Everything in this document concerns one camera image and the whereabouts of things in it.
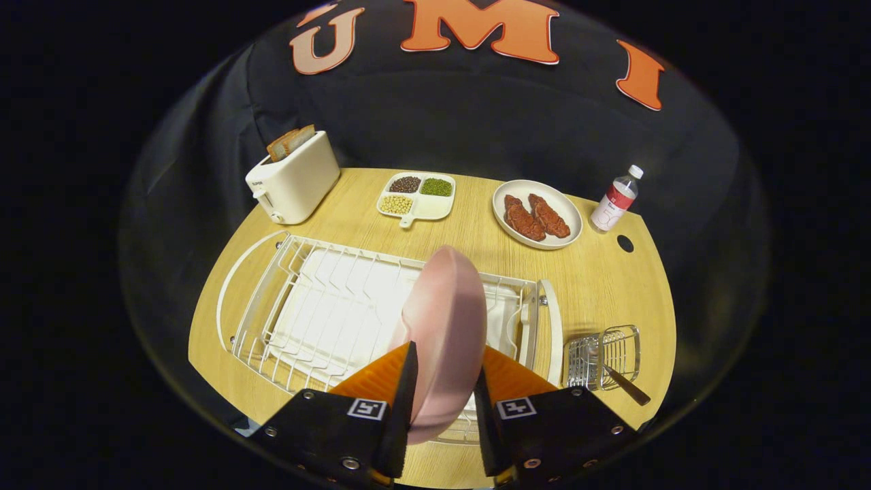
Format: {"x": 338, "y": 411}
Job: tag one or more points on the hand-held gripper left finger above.
{"x": 405, "y": 408}

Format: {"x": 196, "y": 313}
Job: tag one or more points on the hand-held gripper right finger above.
{"x": 484, "y": 435}

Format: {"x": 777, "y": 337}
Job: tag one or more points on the pink plate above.
{"x": 446, "y": 327}

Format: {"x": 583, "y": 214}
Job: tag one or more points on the white divided dish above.
{"x": 429, "y": 207}

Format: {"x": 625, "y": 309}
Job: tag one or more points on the white plate with meat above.
{"x": 568, "y": 211}

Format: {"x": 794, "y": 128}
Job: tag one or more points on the heap of yellow beans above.
{"x": 396, "y": 204}

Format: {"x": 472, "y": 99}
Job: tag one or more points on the red meat piece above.
{"x": 522, "y": 219}
{"x": 550, "y": 216}

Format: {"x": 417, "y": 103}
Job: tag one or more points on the heap of green beans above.
{"x": 436, "y": 187}

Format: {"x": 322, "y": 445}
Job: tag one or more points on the heap of dark beans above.
{"x": 405, "y": 184}

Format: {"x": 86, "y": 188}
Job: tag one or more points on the white toaster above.
{"x": 299, "y": 184}

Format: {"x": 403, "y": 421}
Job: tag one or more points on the clear bottle with red label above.
{"x": 612, "y": 204}

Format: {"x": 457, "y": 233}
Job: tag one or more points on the toast bread slices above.
{"x": 289, "y": 143}

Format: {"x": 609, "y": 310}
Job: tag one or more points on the black backdrop cloth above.
{"x": 476, "y": 116}

